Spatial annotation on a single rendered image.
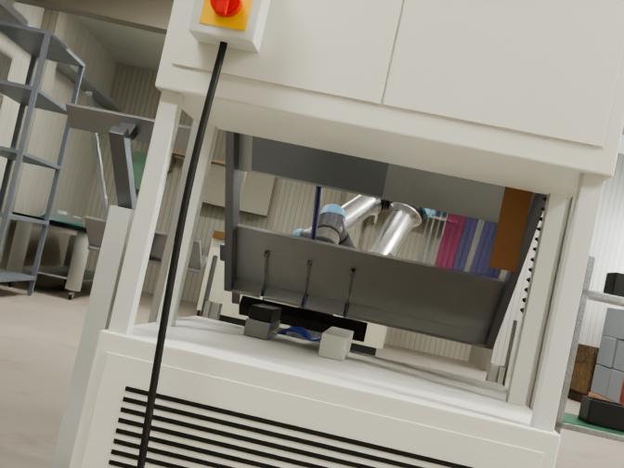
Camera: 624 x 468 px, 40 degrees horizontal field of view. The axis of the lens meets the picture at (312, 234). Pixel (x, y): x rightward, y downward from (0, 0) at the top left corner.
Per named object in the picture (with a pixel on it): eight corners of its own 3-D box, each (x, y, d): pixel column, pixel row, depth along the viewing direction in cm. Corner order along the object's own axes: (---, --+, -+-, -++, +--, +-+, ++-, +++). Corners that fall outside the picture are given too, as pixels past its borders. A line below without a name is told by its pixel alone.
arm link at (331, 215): (351, 221, 255) (342, 199, 250) (344, 246, 247) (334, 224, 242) (327, 224, 258) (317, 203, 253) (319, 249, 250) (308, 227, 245)
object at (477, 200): (233, 180, 196) (240, 166, 199) (523, 240, 189) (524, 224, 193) (236, 56, 173) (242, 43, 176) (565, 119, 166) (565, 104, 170)
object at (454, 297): (234, 281, 223) (237, 273, 226) (486, 337, 217) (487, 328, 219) (235, 229, 210) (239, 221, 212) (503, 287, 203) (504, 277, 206)
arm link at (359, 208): (377, 168, 294) (284, 228, 262) (403, 172, 287) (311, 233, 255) (382, 200, 299) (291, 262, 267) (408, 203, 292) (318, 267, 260)
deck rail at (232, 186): (224, 291, 222) (230, 273, 227) (231, 292, 222) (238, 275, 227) (226, 55, 173) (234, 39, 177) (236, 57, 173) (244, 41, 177)
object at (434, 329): (231, 292, 222) (239, 272, 227) (484, 348, 216) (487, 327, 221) (231, 289, 221) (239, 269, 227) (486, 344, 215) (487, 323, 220)
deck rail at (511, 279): (485, 347, 216) (486, 330, 220) (492, 349, 215) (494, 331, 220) (565, 120, 166) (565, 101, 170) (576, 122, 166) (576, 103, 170)
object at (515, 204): (486, 266, 158) (524, 84, 160) (516, 272, 158) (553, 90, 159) (487, 266, 157) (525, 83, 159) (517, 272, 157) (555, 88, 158)
